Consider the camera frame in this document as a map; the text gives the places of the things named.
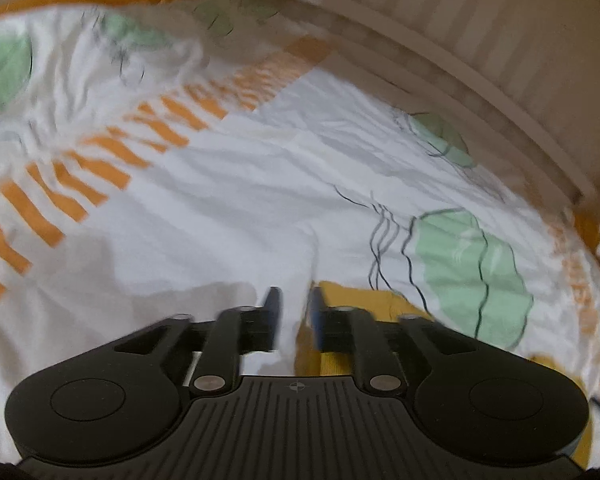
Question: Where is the mustard yellow knit garment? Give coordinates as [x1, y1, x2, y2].
[309, 286, 588, 467]

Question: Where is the white leaf-print duvet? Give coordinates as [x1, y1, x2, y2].
[0, 0, 600, 460]

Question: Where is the beige wooden bed frame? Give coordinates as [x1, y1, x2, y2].
[0, 0, 600, 271]

